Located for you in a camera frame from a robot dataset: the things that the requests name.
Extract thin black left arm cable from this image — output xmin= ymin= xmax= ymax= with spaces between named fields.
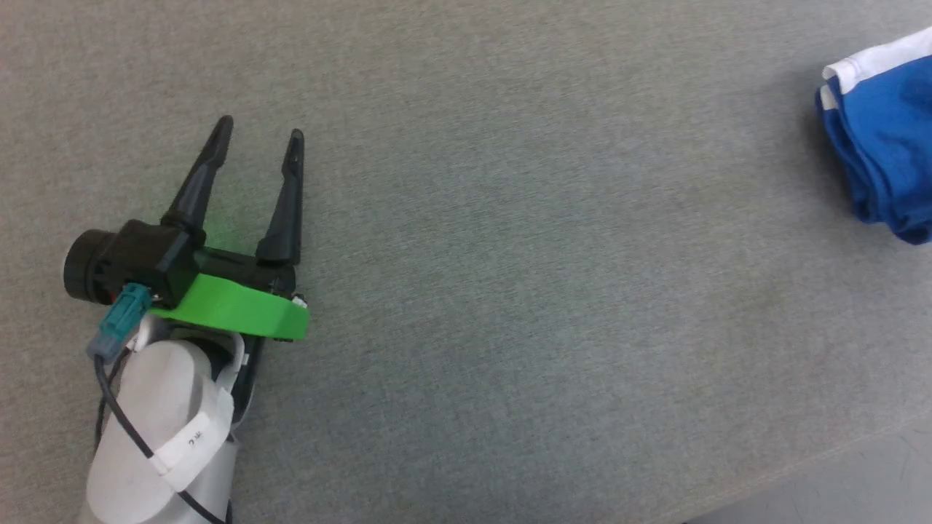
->
xmin=92 ymin=355 xmax=234 ymax=524

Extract blue garment with white trim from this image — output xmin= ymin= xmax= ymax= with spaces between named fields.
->
xmin=813 ymin=27 xmax=932 ymax=246

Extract grey fabric sofa cushion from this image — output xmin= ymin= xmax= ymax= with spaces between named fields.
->
xmin=0 ymin=0 xmax=932 ymax=524

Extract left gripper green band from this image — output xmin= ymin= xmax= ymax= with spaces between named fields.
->
xmin=148 ymin=115 xmax=311 ymax=344

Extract teal camera cable connector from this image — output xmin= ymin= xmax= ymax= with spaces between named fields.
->
xmin=87 ymin=283 xmax=153 ymax=365

